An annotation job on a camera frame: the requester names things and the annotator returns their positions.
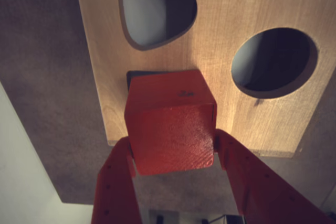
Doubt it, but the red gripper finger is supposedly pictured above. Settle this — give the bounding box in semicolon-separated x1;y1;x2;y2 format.
215;129;336;224
91;137;142;224

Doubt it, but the red cube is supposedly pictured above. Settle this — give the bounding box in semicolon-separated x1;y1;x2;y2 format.
123;69;218;176

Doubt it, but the wooden shape sorter box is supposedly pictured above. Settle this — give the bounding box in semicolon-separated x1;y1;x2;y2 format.
72;0;336;159

